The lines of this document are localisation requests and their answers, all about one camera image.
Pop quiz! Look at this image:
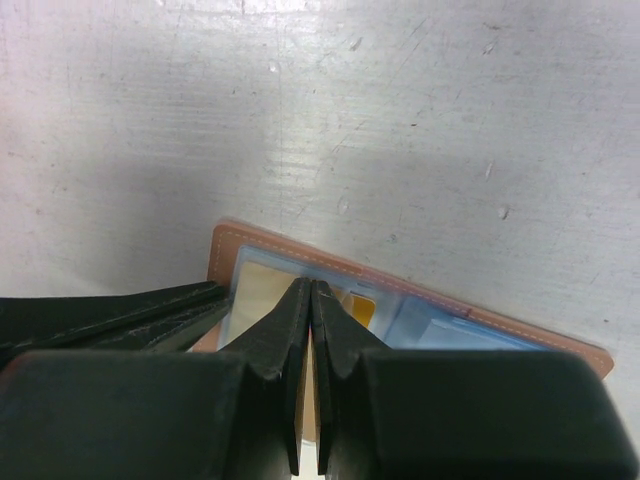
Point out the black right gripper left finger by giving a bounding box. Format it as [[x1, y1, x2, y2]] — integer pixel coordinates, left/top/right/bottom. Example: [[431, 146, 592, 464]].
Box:
[[222, 278, 311, 475]]

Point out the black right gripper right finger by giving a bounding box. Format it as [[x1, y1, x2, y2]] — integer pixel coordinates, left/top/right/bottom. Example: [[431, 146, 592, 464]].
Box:
[[310, 281, 400, 475]]

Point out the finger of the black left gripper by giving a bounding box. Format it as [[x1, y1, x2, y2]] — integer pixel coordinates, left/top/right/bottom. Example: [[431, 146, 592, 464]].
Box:
[[1, 281, 231, 366]]

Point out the gold card with black stripe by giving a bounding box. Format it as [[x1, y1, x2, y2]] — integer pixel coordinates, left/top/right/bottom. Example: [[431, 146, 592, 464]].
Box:
[[228, 262, 295, 341]]

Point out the tan leather card holder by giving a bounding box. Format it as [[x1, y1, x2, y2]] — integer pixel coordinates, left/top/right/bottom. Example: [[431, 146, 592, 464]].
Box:
[[192, 220, 614, 377]]

